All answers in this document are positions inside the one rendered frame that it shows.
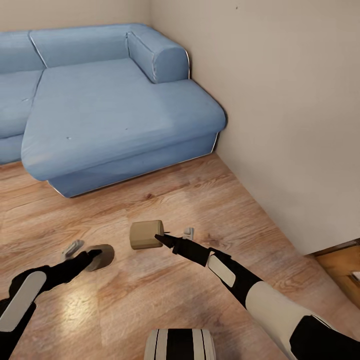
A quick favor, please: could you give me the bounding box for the robot trunk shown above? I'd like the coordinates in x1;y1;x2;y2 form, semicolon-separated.
144;328;217;360

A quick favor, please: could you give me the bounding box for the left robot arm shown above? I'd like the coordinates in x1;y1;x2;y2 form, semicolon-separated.
0;239;103;360

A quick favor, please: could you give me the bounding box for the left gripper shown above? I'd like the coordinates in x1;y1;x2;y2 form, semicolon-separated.
61;249;103;284

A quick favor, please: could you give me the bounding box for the pillar candle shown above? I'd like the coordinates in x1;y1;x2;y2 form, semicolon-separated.
129;220;166;250
83;244;115;272

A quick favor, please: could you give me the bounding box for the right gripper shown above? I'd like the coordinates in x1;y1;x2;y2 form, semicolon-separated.
155;233;202;262

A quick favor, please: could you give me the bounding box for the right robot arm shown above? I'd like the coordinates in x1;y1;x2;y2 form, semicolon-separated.
155;227;360;360

